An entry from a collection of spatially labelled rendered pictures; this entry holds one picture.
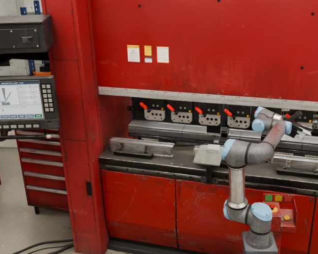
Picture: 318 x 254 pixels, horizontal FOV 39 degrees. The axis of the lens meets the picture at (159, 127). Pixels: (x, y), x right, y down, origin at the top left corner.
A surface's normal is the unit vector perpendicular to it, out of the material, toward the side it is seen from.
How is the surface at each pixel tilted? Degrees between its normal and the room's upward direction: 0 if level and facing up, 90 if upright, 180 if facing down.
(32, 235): 0
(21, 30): 90
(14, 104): 90
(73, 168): 90
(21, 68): 90
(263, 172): 0
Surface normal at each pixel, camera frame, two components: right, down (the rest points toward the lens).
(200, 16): -0.29, 0.40
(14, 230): -0.03, -0.91
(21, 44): 0.00, 0.40
